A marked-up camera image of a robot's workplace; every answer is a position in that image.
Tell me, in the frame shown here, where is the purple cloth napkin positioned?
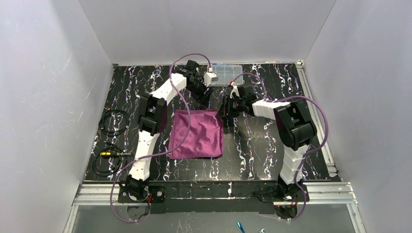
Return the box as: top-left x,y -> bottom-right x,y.
168,110 -> 224,160

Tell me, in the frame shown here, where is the clear plastic compartment box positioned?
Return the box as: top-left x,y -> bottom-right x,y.
210,64 -> 243,87

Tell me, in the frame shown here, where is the black coiled cable yellow plug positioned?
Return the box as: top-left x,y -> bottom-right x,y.
92,109 -> 130,177

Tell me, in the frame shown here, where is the aluminium frame rail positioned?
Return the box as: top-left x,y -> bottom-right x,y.
63,60 -> 368,233

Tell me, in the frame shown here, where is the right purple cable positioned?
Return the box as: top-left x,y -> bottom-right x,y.
229,72 -> 329,222

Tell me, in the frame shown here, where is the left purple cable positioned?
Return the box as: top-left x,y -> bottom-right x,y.
110,53 -> 212,224

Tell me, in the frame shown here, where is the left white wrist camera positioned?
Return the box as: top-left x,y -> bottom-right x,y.
204,72 -> 219,86

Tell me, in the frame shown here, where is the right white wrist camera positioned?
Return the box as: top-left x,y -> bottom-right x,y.
229,85 -> 240,99

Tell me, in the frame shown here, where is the blue tool handle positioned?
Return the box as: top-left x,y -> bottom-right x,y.
237,222 -> 245,233

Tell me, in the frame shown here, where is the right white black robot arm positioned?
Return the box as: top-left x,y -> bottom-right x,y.
216,84 -> 317,198

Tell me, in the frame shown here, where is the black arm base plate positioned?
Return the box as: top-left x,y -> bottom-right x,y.
114,181 -> 310,214

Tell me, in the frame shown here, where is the purple cable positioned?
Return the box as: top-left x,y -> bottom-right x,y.
110,53 -> 212,224
229,72 -> 329,222

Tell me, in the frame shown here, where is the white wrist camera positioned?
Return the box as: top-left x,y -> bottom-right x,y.
204,72 -> 219,86
229,85 -> 240,99

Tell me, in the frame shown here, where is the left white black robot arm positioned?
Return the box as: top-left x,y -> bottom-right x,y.
122,60 -> 218,199

